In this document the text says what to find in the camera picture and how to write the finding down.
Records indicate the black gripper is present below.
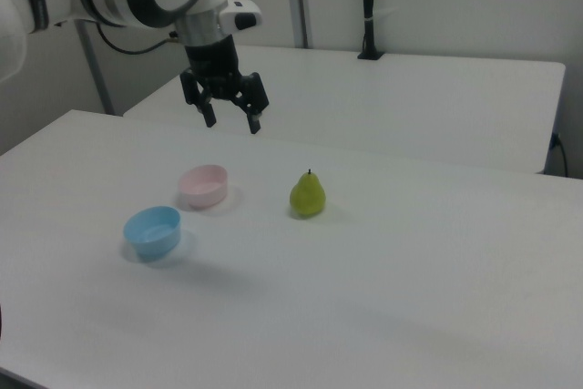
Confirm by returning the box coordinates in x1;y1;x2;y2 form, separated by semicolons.
179;36;271;136

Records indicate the green pear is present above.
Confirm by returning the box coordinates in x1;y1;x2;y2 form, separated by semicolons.
289;169;327;220

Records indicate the pink plastic bowl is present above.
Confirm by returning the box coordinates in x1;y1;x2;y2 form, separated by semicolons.
177;164;229;210

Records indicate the blue plastic bowl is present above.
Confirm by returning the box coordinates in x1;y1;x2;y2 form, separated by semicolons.
123;205;183;262

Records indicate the white side table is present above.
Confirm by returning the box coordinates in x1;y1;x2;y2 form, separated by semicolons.
122;44;567;175

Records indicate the black pole with clamp base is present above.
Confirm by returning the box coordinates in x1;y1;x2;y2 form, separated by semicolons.
356;0;386;62

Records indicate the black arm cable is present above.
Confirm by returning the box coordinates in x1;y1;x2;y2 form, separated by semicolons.
0;0;184;56

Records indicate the grey metal frame post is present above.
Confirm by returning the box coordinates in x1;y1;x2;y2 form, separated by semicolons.
74;18;116;116
282;0;316;49

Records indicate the black velcro strap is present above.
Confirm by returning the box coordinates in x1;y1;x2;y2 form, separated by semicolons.
19;0;52;34

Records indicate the black hanging cable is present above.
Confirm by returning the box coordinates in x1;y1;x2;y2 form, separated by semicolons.
549;132;570;177

